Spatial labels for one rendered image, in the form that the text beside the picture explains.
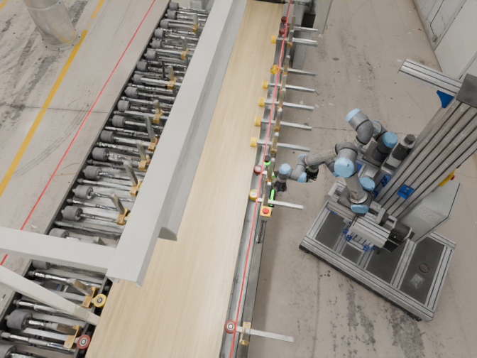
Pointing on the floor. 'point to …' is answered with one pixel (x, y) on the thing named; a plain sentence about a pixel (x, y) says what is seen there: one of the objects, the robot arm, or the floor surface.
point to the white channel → (146, 209)
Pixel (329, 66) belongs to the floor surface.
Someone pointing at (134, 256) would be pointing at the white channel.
